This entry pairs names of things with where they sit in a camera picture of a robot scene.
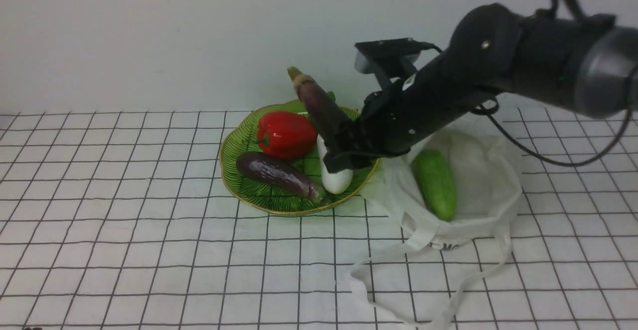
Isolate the green leaf-shaped glass plate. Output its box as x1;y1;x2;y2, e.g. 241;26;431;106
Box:
217;100;380;216

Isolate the white radish with leaves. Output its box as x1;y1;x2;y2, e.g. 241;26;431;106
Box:
312;106;353;194

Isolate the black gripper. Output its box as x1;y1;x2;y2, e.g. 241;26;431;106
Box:
323;78;439;173

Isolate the red bell pepper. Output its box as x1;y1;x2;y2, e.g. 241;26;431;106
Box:
255;111;318;162

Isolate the dark purple eggplant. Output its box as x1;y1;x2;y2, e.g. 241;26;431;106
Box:
287;66;351;144

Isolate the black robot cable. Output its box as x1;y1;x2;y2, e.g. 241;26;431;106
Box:
471;0;635;167

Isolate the green cucumber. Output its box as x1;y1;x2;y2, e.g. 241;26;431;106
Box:
412;149;457;222

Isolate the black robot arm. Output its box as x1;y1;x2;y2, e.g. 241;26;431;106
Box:
322;3;638;172

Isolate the white cloth tote bag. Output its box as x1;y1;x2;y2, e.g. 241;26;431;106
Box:
344;115;522;330

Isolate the white grid tablecloth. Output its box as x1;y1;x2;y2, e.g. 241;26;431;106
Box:
0;111;638;330

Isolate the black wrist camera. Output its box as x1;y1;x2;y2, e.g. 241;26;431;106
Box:
354;38;440;89

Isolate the purple eggplant on plate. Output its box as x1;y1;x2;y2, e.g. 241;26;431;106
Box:
235;152;330;205

